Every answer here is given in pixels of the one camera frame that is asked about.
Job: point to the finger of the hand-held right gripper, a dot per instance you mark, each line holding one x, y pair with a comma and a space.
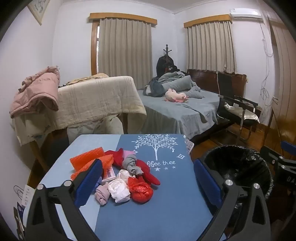
272, 154
288, 149

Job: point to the grey rumpled duvet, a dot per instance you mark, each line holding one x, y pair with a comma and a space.
178, 81

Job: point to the black hanging clothing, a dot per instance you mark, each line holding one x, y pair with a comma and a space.
163, 66

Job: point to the grey knotted sock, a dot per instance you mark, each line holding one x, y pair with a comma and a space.
131, 165

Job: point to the red knotted cloth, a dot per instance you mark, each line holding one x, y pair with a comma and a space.
150, 177

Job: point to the framed wall picture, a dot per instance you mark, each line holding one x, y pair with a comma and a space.
39, 9

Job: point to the pink plush toy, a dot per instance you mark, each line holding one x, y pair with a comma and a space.
173, 95

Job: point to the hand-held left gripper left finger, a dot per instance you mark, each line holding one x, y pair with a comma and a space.
90, 180

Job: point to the pale bundled bedding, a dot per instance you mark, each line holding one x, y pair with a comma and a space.
111, 125

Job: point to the yellowish folded cloth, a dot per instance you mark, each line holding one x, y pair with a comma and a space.
92, 77

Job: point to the white paper bag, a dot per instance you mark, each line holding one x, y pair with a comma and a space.
26, 197

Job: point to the black cantilever chair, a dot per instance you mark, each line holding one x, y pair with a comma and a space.
225, 83

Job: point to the dark wooden headboard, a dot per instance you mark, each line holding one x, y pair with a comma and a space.
203, 77

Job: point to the red plastic bag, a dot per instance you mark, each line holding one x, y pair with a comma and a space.
141, 192

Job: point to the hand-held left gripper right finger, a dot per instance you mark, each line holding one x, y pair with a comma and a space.
208, 183

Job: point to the beige quilted blanket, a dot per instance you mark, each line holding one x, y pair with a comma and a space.
92, 99

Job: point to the pink padded jacket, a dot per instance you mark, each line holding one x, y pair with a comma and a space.
37, 90

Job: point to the beige window curtain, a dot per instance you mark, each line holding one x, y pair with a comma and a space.
210, 46
124, 53

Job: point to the wooden curtain pelmet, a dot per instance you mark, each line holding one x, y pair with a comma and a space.
122, 16
208, 20

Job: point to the white air conditioner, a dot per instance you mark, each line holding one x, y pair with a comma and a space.
245, 14

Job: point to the black bag lined trash bin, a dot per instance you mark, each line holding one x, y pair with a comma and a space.
240, 162

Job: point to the white cloth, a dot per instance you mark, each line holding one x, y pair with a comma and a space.
119, 191
123, 175
30, 127

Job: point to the wooden window frame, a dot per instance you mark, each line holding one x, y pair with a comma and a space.
94, 46

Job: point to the small white box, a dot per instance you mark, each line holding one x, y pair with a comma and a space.
109, 172

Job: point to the mauve sock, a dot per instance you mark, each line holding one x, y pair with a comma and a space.
103, 194

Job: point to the orange foam net sleeve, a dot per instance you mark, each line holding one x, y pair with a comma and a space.
85, 156
106, 162

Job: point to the silver satin cushion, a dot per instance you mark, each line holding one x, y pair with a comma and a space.
247, 115

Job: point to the white hanging cloth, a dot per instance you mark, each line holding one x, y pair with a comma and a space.
30, 127

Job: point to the bed with grey sheet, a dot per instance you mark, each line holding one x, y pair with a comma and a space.
180, 111

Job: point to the dark grey clothing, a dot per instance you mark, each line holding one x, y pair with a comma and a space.
155, 89

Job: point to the dark wooden coat rack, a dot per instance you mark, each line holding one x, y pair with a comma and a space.
166, 49

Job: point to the grey quilted table pad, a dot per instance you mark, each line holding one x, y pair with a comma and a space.
190, 144

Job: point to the pink cloth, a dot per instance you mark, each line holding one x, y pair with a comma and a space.
128, 154

